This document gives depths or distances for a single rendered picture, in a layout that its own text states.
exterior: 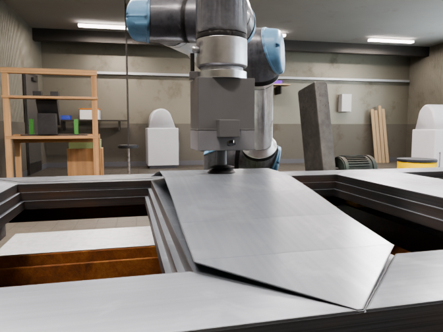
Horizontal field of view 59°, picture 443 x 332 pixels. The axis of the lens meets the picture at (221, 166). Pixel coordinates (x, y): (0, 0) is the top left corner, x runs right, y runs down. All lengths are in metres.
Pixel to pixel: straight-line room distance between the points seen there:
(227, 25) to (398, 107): 12.32
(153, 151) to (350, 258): 9.32
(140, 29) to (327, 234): 0.49
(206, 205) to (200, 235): 0.08
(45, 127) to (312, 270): 6.87
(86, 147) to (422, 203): 7.24
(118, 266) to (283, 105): 10.47
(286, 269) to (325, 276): 0.03
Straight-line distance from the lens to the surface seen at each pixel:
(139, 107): 10.43
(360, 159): 5.51
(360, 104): 12.15
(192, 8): 0.70
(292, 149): 11.22
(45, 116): 7.10
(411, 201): 0.77
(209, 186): 0.50
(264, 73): 1.07
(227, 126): 0.55
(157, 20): 0.71
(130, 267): 0.80
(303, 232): 0.38
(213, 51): 0.57
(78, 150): 7.74
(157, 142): 9.61
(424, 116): 7.57
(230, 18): 0.58
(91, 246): 1.06
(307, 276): 0.30
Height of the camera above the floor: 0.98
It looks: 5 degrees down
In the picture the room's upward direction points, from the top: straight up
